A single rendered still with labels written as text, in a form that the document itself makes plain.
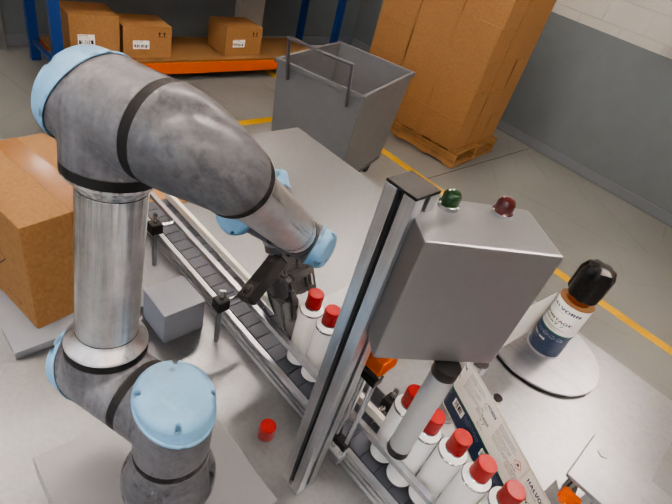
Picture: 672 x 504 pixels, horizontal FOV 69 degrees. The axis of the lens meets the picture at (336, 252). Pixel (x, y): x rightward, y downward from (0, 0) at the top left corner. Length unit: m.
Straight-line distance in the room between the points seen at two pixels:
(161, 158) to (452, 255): 0.31
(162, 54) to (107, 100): 4.08
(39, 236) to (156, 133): 0.59
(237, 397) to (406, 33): 3.76
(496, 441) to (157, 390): 0.60
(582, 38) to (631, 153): 1.15
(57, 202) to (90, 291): 0.42
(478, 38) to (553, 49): 1.47
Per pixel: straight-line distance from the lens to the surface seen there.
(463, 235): 0.54
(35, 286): 1.13
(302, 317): 1.00
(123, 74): 0.56
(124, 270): 0.68
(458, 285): 0.56
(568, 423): 1.32
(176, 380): 0.76
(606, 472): 0.90
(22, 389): 1.15
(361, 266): 0.60
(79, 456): 0.97
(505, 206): 0.59
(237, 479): 0.94
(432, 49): 4.33
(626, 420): 1.45
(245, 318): 1.18
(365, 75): 3.76
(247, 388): 1.12
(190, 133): 0.50
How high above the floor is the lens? 1.74
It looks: 37 degrees down
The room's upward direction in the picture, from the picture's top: 17 degrees clockwise
